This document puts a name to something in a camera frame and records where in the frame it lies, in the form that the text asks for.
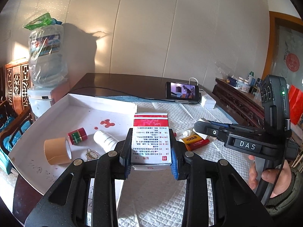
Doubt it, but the white medicine bottle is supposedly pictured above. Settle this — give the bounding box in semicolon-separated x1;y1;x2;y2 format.
94;130;118;153

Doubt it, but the red white medicine box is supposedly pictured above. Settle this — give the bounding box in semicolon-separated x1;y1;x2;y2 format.
131;113;172;171

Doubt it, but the cartoon girl acrylic stand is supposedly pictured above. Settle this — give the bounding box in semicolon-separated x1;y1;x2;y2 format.
85;149;101;161

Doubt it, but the red green small can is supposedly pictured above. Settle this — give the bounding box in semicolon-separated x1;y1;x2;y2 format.
67;128;88;145

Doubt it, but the brown packing tape roll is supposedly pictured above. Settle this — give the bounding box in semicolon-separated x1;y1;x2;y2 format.
44;137;72;166

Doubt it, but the person right hand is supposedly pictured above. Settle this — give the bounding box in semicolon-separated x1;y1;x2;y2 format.
248;155;294;198

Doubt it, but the red flat box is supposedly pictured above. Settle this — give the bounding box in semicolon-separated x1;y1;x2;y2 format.
185;139;210;151

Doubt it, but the yellow tube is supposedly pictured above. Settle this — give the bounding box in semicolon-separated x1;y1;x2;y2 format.
180;134;204;145

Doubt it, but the small clear vial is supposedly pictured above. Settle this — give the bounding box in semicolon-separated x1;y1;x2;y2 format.
182;130;193;137

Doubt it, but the white quilted table pad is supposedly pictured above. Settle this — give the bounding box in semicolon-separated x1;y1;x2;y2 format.
86;95;259;227

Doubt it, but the white power bank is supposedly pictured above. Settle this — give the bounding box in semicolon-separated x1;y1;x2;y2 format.
201;94;216;109

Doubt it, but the black smartphone showing video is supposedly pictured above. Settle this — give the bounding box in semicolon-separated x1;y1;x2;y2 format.
166;82;199;101

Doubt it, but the white shallow tray box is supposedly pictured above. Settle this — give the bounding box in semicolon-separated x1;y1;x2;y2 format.
9;94;137;194

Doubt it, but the green white spray bottle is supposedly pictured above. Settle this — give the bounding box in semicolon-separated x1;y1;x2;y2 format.
248;71;254;85

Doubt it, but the white water dispenser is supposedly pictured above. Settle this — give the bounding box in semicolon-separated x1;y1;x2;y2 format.
27;86;54;118

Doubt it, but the water jug in plastic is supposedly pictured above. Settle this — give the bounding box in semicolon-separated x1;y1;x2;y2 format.
29;25;68;87

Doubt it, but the carved wooden chair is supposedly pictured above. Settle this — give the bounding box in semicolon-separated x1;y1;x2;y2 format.
1;58;33;154

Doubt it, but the green plastic bag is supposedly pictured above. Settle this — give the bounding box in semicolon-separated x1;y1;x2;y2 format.
23;12;62;30

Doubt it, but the white charging cable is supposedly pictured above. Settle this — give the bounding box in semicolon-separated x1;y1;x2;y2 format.
188;76;207;93

